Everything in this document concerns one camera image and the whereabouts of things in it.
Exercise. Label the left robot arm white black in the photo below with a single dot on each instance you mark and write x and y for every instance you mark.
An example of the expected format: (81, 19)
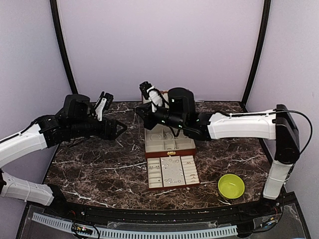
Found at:
(78, 118)

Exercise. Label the red jewelry box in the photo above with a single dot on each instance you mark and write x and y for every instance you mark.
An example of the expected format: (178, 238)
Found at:
(163, 141)

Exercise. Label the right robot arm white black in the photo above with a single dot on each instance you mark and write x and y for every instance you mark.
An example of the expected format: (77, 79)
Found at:
(178, 112)

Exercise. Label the white slotted cable duct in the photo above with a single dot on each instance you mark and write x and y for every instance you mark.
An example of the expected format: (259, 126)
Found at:
(135, 231)

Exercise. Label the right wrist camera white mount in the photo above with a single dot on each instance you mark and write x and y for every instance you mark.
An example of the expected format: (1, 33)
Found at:
(152, 94)

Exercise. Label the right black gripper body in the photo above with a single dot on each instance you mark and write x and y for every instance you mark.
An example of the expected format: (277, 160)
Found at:
(150, 123)

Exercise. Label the lime green bowl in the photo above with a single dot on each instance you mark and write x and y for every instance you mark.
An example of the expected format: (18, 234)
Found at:
(231, 186)

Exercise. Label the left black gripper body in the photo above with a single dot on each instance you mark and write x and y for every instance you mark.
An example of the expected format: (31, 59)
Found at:
(109, 135)

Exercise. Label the left black frame post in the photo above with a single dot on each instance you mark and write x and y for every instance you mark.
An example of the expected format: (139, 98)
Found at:
(61, 45)

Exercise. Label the red jewelry tray insert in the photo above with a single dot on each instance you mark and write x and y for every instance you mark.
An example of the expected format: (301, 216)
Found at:
(172, 172)

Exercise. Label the right black frame post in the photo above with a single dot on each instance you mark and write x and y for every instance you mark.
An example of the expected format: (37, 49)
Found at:
(257, 54)

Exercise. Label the black frame post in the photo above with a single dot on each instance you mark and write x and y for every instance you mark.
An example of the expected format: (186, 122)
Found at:
(61, 45)
(257, 54)

